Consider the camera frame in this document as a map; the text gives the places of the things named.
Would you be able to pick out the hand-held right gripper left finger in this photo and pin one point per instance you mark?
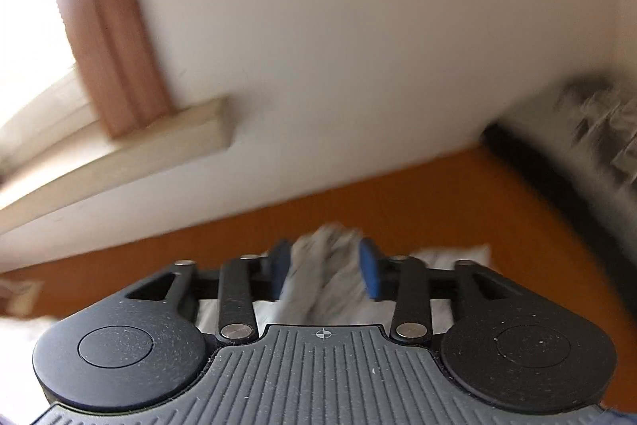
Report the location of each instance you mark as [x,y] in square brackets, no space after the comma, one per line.
[281,265]

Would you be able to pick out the white framed window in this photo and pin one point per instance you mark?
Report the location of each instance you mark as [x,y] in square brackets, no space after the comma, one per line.
[30,7]

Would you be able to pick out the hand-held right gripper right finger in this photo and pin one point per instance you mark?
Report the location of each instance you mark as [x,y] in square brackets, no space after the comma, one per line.
[371,270]

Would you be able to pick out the cream window sill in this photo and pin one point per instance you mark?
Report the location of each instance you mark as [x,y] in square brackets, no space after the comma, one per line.
[124,146]

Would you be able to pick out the black folded cloth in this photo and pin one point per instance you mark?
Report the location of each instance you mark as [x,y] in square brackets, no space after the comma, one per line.
[572,216]

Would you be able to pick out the white patterned garment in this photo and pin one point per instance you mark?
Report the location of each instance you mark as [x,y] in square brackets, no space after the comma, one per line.
[323,275]

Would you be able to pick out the brown wooden window trim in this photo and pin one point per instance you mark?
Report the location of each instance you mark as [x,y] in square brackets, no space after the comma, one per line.
[109,31]

